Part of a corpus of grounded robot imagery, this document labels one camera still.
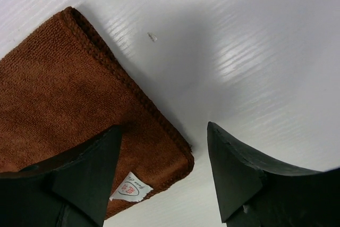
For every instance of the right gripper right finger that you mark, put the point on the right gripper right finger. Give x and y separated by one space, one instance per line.
254 189

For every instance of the brown towel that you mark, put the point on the brown towel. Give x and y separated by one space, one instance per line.
62 86

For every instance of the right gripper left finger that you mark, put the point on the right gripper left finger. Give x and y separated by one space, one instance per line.
69 189

